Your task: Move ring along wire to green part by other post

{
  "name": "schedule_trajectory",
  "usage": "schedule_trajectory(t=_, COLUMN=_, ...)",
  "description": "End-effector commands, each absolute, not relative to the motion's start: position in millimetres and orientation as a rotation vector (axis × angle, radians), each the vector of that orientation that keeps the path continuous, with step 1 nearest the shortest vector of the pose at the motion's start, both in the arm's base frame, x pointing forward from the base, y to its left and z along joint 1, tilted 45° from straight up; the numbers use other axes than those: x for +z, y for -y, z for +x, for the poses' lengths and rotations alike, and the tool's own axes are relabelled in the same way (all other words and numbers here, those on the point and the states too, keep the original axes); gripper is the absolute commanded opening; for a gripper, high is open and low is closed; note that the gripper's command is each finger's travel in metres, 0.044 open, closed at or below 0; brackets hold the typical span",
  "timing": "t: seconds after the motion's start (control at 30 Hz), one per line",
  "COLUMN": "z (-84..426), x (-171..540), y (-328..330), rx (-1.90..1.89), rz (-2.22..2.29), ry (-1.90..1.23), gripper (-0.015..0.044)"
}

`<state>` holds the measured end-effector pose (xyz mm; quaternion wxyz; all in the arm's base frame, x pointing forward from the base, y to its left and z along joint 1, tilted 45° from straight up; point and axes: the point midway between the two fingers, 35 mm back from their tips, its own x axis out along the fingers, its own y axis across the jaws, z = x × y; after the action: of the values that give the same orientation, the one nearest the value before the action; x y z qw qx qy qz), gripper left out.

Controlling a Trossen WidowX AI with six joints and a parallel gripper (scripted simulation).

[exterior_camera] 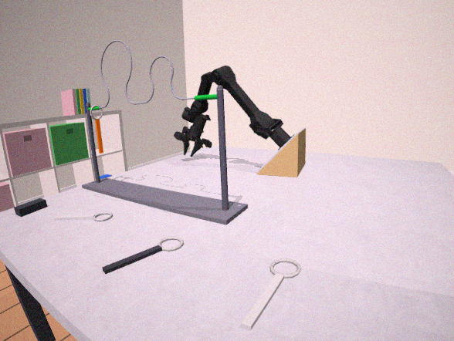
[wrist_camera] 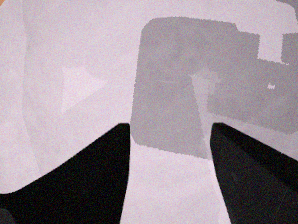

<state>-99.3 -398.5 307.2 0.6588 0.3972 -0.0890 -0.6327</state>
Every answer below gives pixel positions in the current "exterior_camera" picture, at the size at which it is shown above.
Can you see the orange handle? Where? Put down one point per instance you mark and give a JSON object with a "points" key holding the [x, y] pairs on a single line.
{"points": [[99, 138]]}

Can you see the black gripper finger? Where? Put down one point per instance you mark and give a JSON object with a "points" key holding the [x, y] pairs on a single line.
{"points": [[195, 149], [186, 144]]}

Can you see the dark grey handle with silver loop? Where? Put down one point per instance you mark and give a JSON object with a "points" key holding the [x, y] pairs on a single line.
{"points": [[137, 257]]}

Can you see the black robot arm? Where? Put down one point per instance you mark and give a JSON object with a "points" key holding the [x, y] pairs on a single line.
{"points": [[261, 123]]}

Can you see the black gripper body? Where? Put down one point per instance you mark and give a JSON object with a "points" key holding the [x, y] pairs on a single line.
{"points": [[194, 135]]}

